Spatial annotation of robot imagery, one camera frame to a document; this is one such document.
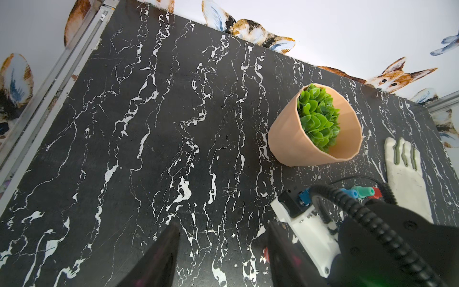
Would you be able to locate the green succulent plant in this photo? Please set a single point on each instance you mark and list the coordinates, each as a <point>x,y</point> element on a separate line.
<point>318,116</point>

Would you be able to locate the red stamp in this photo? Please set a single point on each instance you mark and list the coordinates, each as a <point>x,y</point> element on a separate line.
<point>377,194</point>

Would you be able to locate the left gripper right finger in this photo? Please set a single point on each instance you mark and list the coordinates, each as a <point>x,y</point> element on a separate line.
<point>289,266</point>

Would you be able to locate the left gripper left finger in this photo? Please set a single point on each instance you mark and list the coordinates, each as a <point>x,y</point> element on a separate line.
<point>157,267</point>

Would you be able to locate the blue stamp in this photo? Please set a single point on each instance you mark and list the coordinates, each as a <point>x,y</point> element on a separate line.
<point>352,193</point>

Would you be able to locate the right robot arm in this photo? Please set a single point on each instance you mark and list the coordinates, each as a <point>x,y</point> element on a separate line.
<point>390,246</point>

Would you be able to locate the green stamp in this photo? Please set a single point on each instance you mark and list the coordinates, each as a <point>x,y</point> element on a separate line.
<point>363,192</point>

